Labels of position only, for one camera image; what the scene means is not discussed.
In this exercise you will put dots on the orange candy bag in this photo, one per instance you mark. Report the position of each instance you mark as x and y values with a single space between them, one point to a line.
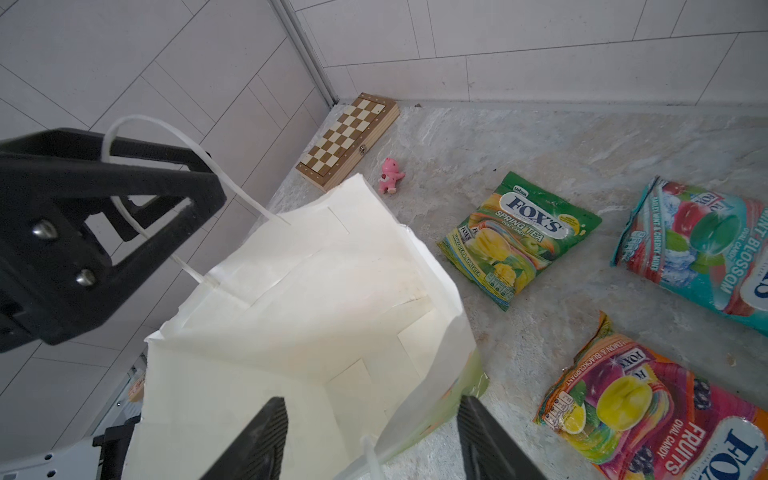
635 414

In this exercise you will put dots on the small pink toy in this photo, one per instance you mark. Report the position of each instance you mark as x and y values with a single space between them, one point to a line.
390 176

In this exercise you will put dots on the wooden chessboard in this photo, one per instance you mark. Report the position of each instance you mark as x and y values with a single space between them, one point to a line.
338 151

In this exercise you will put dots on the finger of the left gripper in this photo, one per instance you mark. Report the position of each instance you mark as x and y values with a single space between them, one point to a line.
80 235

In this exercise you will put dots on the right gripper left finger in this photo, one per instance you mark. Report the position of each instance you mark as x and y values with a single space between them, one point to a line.
257 452

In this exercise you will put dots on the white paper bag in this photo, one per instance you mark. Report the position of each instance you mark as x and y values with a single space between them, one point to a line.
337 308

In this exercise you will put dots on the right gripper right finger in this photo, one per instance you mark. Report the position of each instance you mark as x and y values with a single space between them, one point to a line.
488 452

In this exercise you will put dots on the green candy bag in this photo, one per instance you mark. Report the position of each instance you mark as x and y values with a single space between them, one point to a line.
513 236

